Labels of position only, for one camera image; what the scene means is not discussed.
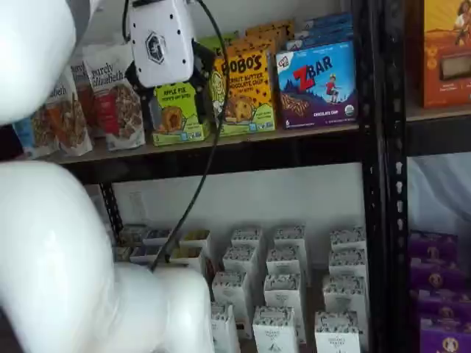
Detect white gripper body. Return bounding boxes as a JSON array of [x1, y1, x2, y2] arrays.
[[129, 0, 196, 88]]

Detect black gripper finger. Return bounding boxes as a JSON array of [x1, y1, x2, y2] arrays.
[[124, 61, 155, 133], [191, 40, 218, 126]]

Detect green Bobo's apple pie box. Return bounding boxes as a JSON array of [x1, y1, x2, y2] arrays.
[[152, 82, 211, 147], [209, 31, 241, 43], [198, 35, 233, 56]]

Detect yellow Bobo's peanut butter box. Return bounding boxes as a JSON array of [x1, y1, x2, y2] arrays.
[[244, 20, 296, 42], [228, 35, 280, 56], [212, 46, 277, 138]]

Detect wooden shelf board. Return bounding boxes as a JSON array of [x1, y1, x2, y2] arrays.
[[406, 104, 471, 123], [58, 123, 361, 165]]

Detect black metal shelf unit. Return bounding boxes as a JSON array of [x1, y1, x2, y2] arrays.
[[58, 0, 387, 353], [382, 0, 471, 353]]

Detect blue Z Bar box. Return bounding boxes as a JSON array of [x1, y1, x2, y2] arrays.
[[294, 13, 355, 38], [275, 39, 358, 130], [286, 31, 355, 51]]

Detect green-banded granola box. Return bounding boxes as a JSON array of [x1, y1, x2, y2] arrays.
[[120, 224, 147, 246], [113, 245, 134, 263]]

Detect blue-banded granola box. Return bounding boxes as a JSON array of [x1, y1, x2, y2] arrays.
[[142, 228, 173, 246], [129, 245, 163, 265]]

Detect yellow-banded granola box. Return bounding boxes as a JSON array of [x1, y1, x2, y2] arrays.
[[179, 229, 211, 254], [169, 246, 204, 271]]

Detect white patterned pantry box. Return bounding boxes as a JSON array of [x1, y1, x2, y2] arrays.
[[322, 274, 368, 313], [209, 302, 241, 353], [211, 271, 248, 321], [263, 274, 303, 313], [328, 248, 368, 277], [330, 227, 367, 253], [274, 224, 306, 253], [314, 310, 361, 353], [230, 227, 263, 254], [222, 245, 258, 275], [266, 246, 303, 277], [252, 305, 297, 353]]

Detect orange cardboard box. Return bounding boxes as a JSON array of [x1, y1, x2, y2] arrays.
[[422, 0, 471, 110]]

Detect purple snack box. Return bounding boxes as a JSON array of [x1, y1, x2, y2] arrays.
[[410, 257, 465, 291], [419, 316, 471, 353], [415, 288, 471, 321], [410, 229, 459, 260]]

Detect red-label Purely Elizabeth granola bag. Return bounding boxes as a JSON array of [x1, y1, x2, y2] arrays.
[[82, 43, 145, 151]]

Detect orange-label Purely Elizabeth granola bag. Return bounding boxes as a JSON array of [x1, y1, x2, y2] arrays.
[[31, 65, 93, 156]]

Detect blue-label granola bag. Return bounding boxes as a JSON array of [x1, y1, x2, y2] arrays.
[[13, 116, 38, 160]]

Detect white organic pantry boxes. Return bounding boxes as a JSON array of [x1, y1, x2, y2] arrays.
[[113, 220, 369, 353]]

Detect white plastic sheet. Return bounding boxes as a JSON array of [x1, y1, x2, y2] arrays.
[[406, 154, 471, 236]]

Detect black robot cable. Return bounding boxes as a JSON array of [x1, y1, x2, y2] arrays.
[[121, 0, 231, 275]]

